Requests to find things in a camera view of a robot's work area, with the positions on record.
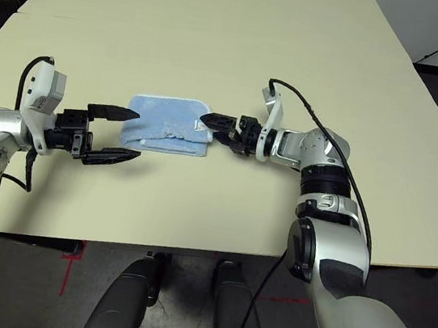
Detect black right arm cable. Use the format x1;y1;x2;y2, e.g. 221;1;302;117
234;78;396;328

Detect grey robot right leg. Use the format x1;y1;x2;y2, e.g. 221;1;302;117
206;258;275;328

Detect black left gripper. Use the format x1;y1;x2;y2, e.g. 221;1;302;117
40;95;148;173

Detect grey robot leg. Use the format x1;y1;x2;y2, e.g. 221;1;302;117
206;258;275;328
83;243;171;328

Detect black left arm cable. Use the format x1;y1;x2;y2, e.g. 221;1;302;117
0;49;57;325

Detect black table base foot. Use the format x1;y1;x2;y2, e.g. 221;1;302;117
0;229;85;258

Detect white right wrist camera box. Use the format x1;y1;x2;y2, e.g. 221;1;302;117
251;86;289;165

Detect grey robot left leg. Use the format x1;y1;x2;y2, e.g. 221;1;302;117
83;243;171;328

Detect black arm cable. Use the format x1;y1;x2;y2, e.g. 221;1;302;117
234;78;396;328
0;49;57;325

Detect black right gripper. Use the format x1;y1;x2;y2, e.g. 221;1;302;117
195;108;271;162

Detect light blue towel white trim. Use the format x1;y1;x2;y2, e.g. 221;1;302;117
118;88;217;160

